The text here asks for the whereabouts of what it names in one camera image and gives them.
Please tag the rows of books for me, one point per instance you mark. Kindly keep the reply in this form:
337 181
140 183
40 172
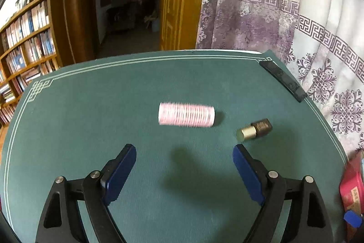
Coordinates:
28 23

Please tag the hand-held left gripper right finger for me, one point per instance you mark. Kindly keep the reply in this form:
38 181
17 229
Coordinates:
247 174

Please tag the dark brown door frame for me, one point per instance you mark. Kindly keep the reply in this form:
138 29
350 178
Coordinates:
82 4

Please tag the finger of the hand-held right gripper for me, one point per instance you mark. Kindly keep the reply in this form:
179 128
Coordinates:
352 218

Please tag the pink cardboard box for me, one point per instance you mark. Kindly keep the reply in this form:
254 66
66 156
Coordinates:
352 189

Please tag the green padded desktop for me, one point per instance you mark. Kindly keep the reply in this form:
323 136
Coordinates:
113 103

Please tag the white purple patterned curtain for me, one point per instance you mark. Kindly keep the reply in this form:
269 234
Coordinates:
256 18

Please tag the striped pale pink hair roller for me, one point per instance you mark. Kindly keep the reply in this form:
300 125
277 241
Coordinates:
184 115

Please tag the black remote control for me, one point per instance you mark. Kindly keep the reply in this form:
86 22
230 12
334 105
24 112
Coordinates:
284 80

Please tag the pale blue bin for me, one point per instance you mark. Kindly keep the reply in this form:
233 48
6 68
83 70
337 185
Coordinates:
155 25

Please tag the wooden bookshelf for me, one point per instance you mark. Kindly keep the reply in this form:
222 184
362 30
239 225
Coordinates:
58 18

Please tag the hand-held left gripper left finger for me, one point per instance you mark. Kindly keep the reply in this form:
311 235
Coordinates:
119 174

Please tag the gold brown small bottle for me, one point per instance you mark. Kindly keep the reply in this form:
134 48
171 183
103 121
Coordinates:
256 129

